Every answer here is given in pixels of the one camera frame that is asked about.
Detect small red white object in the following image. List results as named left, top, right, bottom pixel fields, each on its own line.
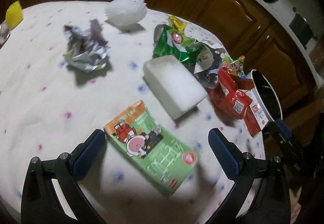
left=0, top=21, right=10, bottom=46

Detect white foam block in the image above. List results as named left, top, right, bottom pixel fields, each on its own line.
left=143, top=56, right=207, bottom=120

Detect brown wooden lower cabinets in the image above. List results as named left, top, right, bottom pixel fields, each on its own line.
left=1, top=0, right=320, bottom=122

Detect black stock pot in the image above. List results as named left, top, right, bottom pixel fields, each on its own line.
left=289, top=7, right=317, bottom=50

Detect yellow sponge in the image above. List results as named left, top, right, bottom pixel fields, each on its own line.
left=5, top=1, right=23, bottom=30

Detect silver foil wrapper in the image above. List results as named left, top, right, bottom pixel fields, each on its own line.
left=63, top=19, right=111, bottom=73

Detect red snack bag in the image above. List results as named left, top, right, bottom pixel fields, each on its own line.
left=207, top=56, right=269, bottom=136

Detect white round trash bin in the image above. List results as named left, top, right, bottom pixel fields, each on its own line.
left=247, top=69, right=283, bottom=122

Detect green snack bag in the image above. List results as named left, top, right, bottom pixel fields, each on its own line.
left=153, top=15, right=214, bottom=70

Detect white foam fruit net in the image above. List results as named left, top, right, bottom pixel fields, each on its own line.
left=104, top=0, right=148, bottom=28

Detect green drink carton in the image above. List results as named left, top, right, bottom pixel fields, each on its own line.
left=104, top=101, right=200, bottom=195

